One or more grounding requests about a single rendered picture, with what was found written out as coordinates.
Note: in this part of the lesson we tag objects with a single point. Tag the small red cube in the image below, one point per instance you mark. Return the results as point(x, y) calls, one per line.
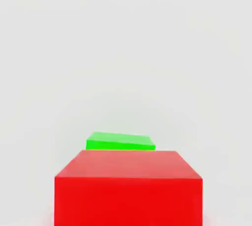
point(128, 194)

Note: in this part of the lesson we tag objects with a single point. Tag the small green cube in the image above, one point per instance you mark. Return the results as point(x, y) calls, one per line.
point(118, 141)

